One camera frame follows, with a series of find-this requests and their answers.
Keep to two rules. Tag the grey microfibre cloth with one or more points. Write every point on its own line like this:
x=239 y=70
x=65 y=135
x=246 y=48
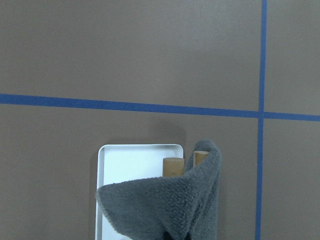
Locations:
x=196 y=209

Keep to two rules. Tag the wooden towel rack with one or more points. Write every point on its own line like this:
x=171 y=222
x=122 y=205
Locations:
x=174 y=167

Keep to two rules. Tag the white rectangular tray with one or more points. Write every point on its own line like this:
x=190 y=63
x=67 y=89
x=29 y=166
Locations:
x=125 y=165

